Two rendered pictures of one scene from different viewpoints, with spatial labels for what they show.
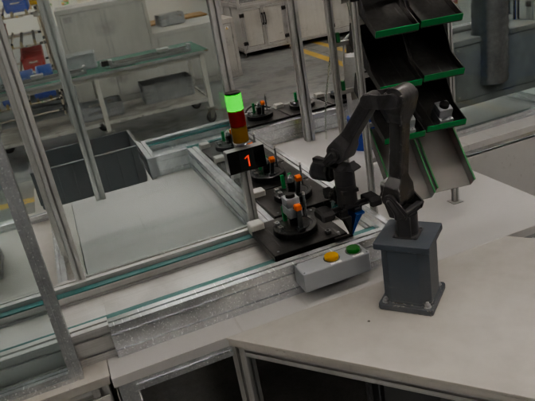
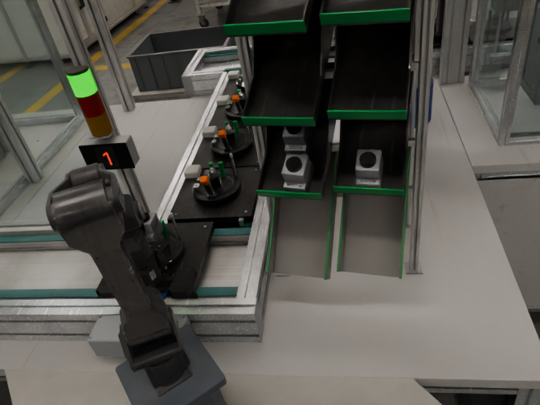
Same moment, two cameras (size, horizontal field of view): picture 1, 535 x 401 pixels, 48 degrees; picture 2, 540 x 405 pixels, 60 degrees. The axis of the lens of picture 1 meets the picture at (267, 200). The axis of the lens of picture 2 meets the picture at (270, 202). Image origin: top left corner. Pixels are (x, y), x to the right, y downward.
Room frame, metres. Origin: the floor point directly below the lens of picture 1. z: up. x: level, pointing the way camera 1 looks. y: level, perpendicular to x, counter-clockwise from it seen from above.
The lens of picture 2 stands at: (1.09, -0.78, 1.74)
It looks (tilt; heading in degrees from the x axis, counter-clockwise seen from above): 37 degrees down; 30
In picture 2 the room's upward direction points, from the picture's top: 10 degrees counter-clockwise
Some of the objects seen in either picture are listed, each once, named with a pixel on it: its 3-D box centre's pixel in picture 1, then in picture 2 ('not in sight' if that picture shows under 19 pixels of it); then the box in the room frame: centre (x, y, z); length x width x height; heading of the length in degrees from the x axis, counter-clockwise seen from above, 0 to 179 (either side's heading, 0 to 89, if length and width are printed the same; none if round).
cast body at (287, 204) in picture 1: (290, 203); (148, 224); (1.72, -0.07, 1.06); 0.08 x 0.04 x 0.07; 17
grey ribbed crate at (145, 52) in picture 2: not in sight; (188, 57); (3.51, 1.03, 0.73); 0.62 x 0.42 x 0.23; 107
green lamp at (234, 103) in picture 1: (233, 102); (82, 82); (1.79, 0.05, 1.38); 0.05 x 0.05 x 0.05
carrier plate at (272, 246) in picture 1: (295, 232); (159, 256); (1.71, -0.07, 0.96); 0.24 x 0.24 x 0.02; 17
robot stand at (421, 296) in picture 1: (410, 266); (183, 403); (1.39, -0.35, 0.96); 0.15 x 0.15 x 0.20; 58
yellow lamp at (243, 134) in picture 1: (240, 133); (99, 122); (1.79, 0.05, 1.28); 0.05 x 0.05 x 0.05
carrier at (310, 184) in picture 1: (290, 184); (214, 178); (1.98, -0.09, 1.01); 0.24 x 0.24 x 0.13; 17
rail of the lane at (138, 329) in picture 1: (264, 283); (77, 317); (1.51, 0.05, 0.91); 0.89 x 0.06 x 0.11; 107
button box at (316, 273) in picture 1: (333, 266); (141, 335); (1.51, -0.15, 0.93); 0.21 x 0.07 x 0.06; 107
